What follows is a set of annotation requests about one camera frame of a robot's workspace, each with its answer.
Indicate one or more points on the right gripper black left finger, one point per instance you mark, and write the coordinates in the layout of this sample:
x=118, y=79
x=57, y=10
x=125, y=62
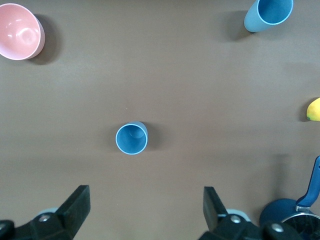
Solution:
x=71, y=212

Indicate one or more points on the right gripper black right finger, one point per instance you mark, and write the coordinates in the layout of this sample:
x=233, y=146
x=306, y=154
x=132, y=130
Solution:
x=215, y=212

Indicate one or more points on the blue plastic cup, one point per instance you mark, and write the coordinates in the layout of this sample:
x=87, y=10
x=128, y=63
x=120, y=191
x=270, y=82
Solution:
x=130, y=143
x=252, y=23

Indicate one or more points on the yellow lemon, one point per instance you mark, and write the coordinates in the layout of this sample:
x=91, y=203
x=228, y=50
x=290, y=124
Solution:
x=314, y=110

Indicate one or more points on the pink bowl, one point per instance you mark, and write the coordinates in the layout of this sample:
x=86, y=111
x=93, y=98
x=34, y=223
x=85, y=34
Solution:
x=20, y=32

